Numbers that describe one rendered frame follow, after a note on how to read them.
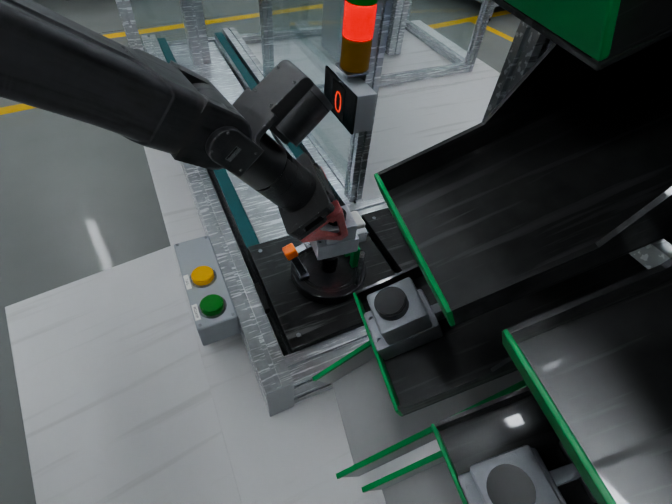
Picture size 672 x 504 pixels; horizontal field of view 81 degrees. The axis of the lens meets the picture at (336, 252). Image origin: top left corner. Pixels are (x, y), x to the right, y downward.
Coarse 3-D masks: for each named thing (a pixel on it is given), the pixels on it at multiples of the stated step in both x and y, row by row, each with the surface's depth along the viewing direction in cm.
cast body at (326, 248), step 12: (348, 216) 56; (324, 228) 54; (336, 228) 54; (348, 228) 55; (324, 240) 56; (336, 240) 56; (348, 240) 57; (360, 240) 60; (324, 252) 57; (336, 252) 58; (348, 252) 59
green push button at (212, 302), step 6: (204, 300) 69; (210, 300) 69; (216, 300) 69; (222, 300) 69; (204, 306) 68; (210, 306) 68; (216, 306) 68; (222, 306) 68; (204, 312) 67; (210, 312) 67; (216, 312) 68
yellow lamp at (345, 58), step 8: (344, 40) 63; (344, 48) 64; (352, 48) 63; (360, 48) 63; (368, 48) 64; (344, 56) 65; (352, 56) 64; (360, 56) 64; (368, 56) 65; (344, 64) 66; (352, 64) 65; (360, 64) 65; (368, 64) 66; (352, 72) 66; (360, 72) 66
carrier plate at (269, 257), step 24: (288, 240) 80; (264, 264) 75; (288, 264) 75; (384, 264) 77; (264, 288) 72; (288, 288) 72; (288, 312) 68; (312, 312) 69; (336, 312) 69; (288, 336) 65; (312, 336) 66
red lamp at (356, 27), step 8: (344, 8) 61; (352, 8) 59; (360, 8) 59; (368, 8) 59; (376, 8) 60; (344, 16) 61; (352, 16) 60; (360, 16) 60; (368, 16) 60; (344, 24) 62; (352, 24) 61; (360, 24) 60; (368, 24) 61; (344, 32) 63; (352, 32) 62; (360, 32) 61; (368, 32) 62; (352, 40) 62; (360, 40) 62; (368, 40) 63
